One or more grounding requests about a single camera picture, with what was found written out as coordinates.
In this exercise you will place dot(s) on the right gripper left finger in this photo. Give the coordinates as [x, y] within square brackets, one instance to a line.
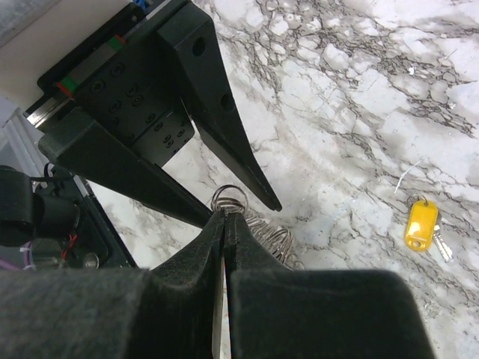
[173, 311]

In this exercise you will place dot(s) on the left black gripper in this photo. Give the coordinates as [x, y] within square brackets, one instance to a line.
[123, 86]

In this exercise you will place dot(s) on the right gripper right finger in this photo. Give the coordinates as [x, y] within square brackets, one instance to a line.
[350, 314]

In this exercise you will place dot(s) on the yellow key tag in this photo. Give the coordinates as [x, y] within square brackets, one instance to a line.
[424, 227]

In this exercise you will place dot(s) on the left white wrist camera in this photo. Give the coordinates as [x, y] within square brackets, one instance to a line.
[35, 35]

